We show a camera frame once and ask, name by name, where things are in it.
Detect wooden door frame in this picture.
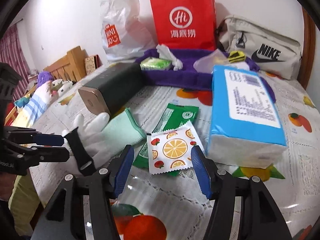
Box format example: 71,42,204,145
297,8,316,89

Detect black watch strap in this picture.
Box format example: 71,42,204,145
62,126,98,177

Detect green gold tea tin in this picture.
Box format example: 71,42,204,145
78,63,145,116

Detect red striped curtain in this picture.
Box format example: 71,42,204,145
1,25,30,101

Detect green wet wipes pack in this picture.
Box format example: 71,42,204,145
140,57,172,70

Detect green sachet packet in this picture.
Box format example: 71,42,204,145
133,103,199,169

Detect orange print wipe sachet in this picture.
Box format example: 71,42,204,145
147,121,204,174

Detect purple towel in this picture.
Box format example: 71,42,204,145
135,49,276,103

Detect white glove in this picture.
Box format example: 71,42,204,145
73,112,121,168

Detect white tissue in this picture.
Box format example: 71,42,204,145
156,44,183,71

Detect white Miniso plastic bag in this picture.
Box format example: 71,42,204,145
100,0,156,62

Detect clear plastic bag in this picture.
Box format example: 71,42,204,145
193,49,229,74

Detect purple plush toy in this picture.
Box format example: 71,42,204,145
37,71,54,88

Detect yellow black mesh pouch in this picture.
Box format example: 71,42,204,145
227,50,246,63

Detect fruit pattern tablecloth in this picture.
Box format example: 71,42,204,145
28,62,320,240

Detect red Haidilao paper bag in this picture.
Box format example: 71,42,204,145
150,0,216,50

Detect blue tissue pack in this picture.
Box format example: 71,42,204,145
206,66,287,168

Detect white plush toy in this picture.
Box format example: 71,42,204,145
50,79,73,98

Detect grey Nike waist bag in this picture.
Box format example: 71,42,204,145
217,15,302,80

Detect mint green cloth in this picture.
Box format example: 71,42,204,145
102,108,146,152

